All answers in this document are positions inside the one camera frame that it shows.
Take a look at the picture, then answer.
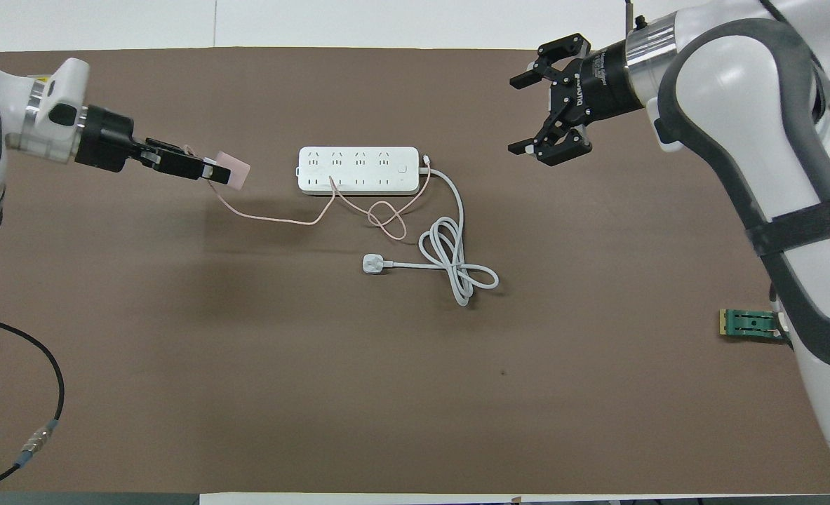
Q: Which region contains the pink charging cable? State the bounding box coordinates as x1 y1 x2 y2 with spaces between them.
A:
183 144 433 243

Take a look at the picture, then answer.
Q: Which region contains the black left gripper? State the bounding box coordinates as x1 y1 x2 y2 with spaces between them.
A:
74 105 217 183

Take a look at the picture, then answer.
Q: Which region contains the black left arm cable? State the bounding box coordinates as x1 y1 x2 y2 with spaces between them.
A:
0 314 65 500

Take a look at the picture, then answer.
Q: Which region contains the pink charger adapter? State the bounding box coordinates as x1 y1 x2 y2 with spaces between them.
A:
208 151 252 192

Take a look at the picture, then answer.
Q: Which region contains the white power strip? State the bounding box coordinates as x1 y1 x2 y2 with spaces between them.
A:
297 146 420 196

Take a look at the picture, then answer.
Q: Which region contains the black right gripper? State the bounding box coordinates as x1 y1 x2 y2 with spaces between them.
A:
507 33 647 168

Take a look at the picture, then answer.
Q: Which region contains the brown table mat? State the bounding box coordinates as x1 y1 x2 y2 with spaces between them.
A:
0 47 830 495

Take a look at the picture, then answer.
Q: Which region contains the green circuit board module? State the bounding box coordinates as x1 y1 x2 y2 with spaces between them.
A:
719 309 791 343

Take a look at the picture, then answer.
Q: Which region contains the white power cord with plug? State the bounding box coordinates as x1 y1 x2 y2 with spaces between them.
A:
362 167 500 307

